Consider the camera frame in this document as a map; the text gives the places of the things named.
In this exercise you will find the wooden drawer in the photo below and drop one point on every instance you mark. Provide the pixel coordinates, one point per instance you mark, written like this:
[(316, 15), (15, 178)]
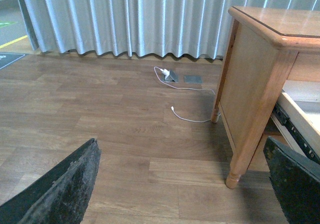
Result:
[(300, 100)]

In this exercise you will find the grey pleated curtain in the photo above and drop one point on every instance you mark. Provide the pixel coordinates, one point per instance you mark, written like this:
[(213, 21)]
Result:
[(195, 27)]

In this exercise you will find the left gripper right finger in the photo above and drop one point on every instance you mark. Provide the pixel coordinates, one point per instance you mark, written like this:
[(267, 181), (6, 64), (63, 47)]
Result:
[(295, 180)]

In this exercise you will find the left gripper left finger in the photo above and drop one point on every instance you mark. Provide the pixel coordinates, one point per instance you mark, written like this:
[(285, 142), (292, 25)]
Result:
[(60, 196)]

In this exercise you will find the open metal floor socket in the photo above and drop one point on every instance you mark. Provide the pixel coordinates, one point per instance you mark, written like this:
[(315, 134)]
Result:
[(172, 77)]

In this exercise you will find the wooden dresser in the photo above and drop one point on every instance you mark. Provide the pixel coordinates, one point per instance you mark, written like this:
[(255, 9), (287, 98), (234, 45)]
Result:
[(266, 47)]

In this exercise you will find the black drawer slide rail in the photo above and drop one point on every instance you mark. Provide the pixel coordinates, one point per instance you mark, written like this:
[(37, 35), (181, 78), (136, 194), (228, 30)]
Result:
[(285, 121)]

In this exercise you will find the white charger plug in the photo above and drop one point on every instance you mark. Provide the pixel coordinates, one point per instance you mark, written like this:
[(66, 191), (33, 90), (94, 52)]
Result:
[(165, 72)]

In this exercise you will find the closed metal floor plate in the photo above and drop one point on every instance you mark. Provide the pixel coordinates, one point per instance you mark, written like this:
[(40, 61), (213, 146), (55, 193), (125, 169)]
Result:
[(195, 79)]

